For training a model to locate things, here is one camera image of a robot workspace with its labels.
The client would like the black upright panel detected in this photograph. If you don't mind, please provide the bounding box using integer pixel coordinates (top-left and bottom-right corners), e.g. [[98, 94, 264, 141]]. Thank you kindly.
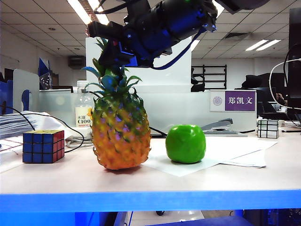
[[288, 8, 301, 116]]

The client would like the blue camera cable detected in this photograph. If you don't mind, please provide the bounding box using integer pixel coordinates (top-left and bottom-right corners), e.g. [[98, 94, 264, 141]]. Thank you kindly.
[[152, 30, 201, 70]]

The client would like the frosted glass desk partition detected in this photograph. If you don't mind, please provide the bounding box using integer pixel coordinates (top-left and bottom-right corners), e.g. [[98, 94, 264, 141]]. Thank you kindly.
[[39, 89, 257, 135]]

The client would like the green apple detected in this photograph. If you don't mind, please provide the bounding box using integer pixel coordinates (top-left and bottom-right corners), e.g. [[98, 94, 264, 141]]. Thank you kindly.
[[165, 124, 206, 164]]

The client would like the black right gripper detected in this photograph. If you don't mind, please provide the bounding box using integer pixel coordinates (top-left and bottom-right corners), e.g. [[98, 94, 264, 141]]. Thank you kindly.
[[98, 22, 174, 87]]

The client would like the black background monitor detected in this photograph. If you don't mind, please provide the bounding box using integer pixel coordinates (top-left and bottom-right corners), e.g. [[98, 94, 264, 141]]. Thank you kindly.
[[256, 87, 289, 121]]

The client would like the grey power strip cable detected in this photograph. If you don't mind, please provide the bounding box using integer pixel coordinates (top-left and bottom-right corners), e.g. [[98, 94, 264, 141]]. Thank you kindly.
[[65, 138, 94, 149]]

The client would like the grey stapler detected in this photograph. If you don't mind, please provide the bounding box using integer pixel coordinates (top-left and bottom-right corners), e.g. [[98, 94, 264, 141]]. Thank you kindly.
[[201, 118, 248, 137]]

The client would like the white AOC monitor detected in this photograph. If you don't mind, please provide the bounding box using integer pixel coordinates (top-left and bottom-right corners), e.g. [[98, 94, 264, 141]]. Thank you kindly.
[[85, 35, 192, 94]]

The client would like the thin black cable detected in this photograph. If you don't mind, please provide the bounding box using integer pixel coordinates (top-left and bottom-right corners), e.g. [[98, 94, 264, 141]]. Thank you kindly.
[[0, 105, 85, 153]]

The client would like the silver mirror cube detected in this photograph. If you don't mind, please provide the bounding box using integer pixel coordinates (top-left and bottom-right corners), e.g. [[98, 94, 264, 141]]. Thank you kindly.
[[257, 119, 280, 139]]

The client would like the white cable loop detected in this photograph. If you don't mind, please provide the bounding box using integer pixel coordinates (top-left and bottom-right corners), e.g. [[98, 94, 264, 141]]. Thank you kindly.
[[269, 58, 301, 110]]

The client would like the white paper sheet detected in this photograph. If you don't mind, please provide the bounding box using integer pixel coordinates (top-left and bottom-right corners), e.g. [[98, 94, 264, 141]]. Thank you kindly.
[[221, 150, 267, 169], [145, 136, 278, 177]]

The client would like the black shelf rack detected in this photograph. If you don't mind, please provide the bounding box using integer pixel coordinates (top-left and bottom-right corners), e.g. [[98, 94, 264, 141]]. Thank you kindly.
[[191, 65, 228, 90]]

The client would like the stack of printed papers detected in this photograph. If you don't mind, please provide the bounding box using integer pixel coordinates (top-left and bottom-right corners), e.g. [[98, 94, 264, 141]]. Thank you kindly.
[[0, 113, 36, 140]]

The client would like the frosted tall partition panel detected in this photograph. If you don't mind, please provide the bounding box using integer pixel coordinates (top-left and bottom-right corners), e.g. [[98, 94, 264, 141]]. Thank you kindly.
[[13, 68, 40, 113]]

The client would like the coloured Rubik's cube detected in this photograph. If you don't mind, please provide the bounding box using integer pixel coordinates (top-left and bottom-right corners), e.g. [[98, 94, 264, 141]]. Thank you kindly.
[[23, 129, 65, 164]]

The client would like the clear drink bottle orange label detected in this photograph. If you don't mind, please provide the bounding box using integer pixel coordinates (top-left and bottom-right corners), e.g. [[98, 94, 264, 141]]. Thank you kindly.
[[75, 80, 94, 128]]

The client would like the orange plastic pineapple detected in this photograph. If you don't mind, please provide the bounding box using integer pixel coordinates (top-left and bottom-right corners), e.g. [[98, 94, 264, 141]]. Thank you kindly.
[[82, 37, 151, 170]]

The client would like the purple and white name plate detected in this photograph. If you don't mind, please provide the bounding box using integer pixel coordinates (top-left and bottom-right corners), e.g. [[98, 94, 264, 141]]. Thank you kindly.
[[210, 90, 257, 113]]

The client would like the blue file holder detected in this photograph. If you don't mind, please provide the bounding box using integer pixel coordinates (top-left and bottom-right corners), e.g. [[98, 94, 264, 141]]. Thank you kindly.
[[0, 80, 31, 116]]

